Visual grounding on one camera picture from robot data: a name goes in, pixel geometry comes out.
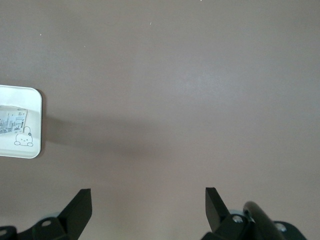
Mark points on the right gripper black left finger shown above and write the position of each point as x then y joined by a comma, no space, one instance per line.
75,212

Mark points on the white tray with rabbit print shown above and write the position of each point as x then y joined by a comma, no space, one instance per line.
15,96

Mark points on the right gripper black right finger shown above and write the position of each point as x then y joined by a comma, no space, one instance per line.
217,212

